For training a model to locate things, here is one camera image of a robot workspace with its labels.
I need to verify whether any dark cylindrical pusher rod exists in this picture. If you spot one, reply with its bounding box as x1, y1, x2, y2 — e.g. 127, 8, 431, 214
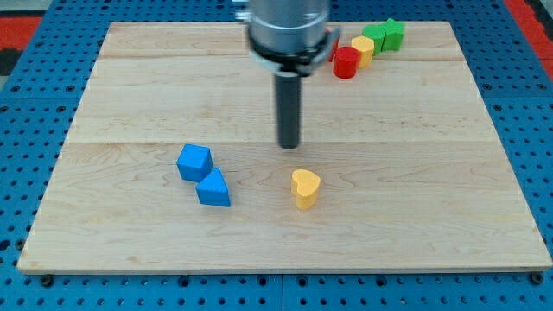
275, 75, 302, 149

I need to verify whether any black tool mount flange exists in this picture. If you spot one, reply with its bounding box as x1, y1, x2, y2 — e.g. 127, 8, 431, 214
246, 27, 340, 77

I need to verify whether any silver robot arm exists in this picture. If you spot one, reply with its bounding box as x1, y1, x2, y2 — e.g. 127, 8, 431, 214
235, 0, 340, 149

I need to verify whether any yellow heart block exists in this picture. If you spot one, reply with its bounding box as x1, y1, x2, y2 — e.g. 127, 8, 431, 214
291, 168, 321, 210

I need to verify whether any blue cube block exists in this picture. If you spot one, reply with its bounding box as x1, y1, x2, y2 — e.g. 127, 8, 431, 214
176, 143, 213, 182

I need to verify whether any red cylinder block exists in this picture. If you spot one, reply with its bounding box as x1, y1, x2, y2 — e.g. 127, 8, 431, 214
333, 46, 360, 79

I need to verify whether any yellow hexagon block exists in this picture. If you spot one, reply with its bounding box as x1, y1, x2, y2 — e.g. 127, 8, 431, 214
351, 35, 375, 68

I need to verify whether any green cylinder block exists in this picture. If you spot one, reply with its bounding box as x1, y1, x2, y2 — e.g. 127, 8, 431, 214
362, 24, 385, 55

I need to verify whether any green star block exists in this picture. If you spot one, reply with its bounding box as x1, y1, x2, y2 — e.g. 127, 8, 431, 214
382, 18, 405, 51

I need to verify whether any blue triangle block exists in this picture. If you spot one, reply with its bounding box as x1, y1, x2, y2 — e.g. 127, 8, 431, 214
195, 168, 231, 207

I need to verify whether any wooden board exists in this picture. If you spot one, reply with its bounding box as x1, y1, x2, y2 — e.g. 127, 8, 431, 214
17, 22, 552, 275

